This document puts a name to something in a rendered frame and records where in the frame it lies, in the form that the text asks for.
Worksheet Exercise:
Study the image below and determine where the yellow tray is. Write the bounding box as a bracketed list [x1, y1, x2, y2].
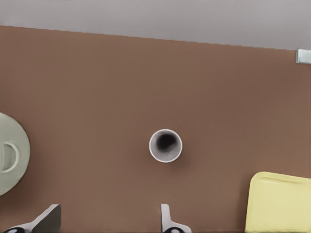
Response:
[244, 171, 311, 233]

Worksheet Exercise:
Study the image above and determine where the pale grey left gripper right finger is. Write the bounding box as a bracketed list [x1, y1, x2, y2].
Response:
[161, 203, 192, 232]

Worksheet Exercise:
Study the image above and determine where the white cup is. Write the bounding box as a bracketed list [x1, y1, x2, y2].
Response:
[149, 129, 183, 163]

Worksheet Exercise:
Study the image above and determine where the pale green mug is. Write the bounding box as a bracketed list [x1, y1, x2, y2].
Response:
[0, 141, 20, 173]

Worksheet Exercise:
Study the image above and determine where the silver frame post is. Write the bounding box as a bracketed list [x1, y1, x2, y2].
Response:
[295, 49, 311, 64]

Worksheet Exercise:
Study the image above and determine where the pale green plate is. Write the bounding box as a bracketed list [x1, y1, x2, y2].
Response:
[0, 112, 31, 197]

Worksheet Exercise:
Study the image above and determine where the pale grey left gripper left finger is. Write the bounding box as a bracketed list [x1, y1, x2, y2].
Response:
[3, 204, 61, 233]

